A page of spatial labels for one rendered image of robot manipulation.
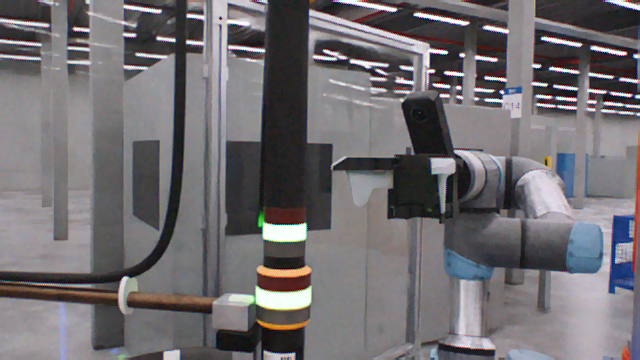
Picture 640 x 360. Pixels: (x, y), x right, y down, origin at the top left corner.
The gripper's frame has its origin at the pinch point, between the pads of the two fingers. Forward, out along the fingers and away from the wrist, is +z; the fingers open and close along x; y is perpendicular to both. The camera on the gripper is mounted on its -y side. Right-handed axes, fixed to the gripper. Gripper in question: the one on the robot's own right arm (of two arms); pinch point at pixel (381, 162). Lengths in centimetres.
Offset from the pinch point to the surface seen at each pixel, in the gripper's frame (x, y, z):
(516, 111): 143, -60, -648
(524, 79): 135, -100, -653
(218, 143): 62, -3, -39
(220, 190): 61, 8, -38
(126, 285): 11.7, 10.5, 23.1
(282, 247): -1.0, 6.5, 18.2
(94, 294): 14.5, 11.5, 24.2
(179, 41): 7.6, -9.6, 21.0
